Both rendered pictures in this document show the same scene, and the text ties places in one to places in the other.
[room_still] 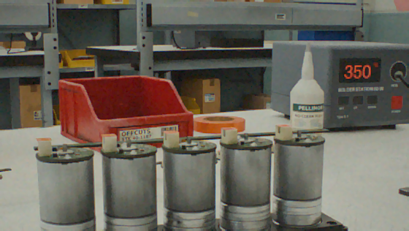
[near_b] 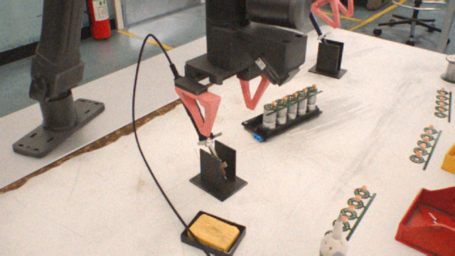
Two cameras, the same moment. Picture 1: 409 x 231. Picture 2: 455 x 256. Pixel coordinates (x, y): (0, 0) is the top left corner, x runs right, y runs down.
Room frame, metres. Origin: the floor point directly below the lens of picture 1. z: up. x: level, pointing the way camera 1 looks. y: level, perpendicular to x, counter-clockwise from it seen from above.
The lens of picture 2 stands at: (0.90, -0.36, 1.20)
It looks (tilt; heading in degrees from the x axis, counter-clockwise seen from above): 32 degrees down; 160
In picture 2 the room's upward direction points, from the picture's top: straight up
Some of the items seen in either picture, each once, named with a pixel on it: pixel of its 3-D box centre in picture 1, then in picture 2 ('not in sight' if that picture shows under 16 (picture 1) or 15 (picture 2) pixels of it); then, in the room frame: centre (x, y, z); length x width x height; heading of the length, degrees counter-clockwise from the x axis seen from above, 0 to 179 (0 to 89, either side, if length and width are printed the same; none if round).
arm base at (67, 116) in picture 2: not in sight; (58, 109); (0.12, -0.42, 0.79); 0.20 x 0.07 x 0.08; 138
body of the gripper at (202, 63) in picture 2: not in sight; (228, 43); (0.41, -0.18, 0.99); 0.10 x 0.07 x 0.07; 117
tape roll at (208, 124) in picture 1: (218, 123); not in sight; (0.68, -0.03, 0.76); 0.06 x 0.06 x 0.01
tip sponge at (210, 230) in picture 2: not in sight; (213, 233); (0.50, -0.23, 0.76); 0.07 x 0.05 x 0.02; 43
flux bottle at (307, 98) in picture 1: (307, 92); (335, 243); (0.61, -0.11, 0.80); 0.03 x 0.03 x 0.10
